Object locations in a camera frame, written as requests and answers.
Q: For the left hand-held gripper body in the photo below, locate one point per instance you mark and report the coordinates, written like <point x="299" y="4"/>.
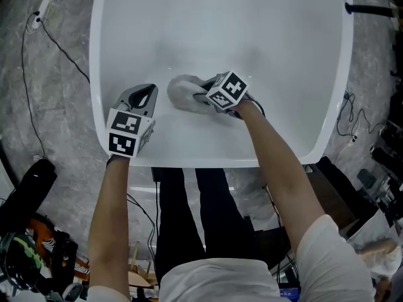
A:
<point x="122" y="123"/>

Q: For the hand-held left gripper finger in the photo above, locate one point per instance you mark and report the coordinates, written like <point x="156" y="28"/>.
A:
<point x="127" y="96"/>
<point x="152" y="105"/>

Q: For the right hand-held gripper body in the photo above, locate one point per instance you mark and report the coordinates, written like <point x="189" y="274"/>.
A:
<point x="230" y="88"/>

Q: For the white fluffy cleaning mitt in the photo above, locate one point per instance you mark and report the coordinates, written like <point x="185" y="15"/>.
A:
<point x="181" y="93"/>

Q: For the white bathtub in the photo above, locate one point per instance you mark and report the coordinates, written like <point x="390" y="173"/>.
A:
<point x="204" y="27"/>

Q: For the person's left forearm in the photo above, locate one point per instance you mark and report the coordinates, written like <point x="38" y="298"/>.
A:
<point x="107" y="215"/>

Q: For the person's right forearm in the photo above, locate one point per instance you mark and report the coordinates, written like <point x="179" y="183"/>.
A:
<point x="277" y="175"/>

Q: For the person's black trousers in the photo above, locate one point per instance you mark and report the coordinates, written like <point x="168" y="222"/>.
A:
<point x="179" y="219"/>

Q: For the black bag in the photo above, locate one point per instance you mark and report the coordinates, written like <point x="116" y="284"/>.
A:
<point x="31" y="187"/>

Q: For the white power strip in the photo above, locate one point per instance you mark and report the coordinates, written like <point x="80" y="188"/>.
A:
<point x="44" y="6"/>

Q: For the orange box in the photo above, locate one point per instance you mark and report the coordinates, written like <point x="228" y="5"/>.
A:
<point x="44" y="234"/>

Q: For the dark small table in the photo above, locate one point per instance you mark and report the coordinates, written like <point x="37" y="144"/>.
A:
<point x="327" y="206"/>

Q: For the wooden stool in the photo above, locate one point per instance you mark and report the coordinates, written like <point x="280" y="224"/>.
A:
<point x="138" y="275"/>

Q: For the black hand shower wand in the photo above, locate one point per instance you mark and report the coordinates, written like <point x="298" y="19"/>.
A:
<point x="368" y="9"/>

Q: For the green and black helmet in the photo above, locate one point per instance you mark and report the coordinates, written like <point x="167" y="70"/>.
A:
<point x="22" y="253"/>

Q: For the black equipment pile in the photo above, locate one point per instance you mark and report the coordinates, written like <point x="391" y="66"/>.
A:
<point x="393" y="156"/>

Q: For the blue lit screen device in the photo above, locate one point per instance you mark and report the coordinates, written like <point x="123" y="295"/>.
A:
<point x="288" y="294"/>

